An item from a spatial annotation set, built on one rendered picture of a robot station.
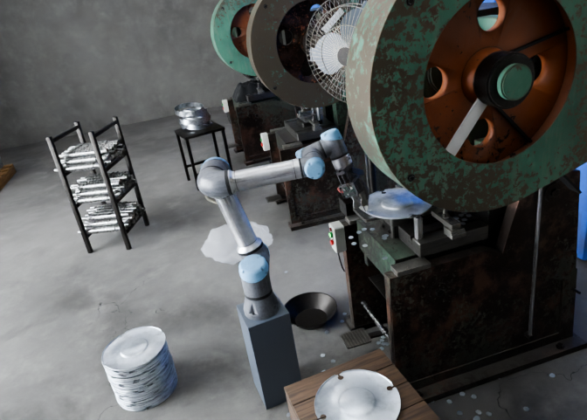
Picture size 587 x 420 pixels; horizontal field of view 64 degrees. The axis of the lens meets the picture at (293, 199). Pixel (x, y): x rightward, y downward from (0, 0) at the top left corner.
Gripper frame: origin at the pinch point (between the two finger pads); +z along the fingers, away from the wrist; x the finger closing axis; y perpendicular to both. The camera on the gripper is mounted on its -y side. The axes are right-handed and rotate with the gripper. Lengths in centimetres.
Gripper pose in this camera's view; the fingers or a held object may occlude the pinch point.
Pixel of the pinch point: (365, 208)
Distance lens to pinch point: 196.9
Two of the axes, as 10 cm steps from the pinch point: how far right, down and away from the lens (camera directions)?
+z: 4.2, 8.8, 2.3
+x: 7.9, -2.3, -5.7
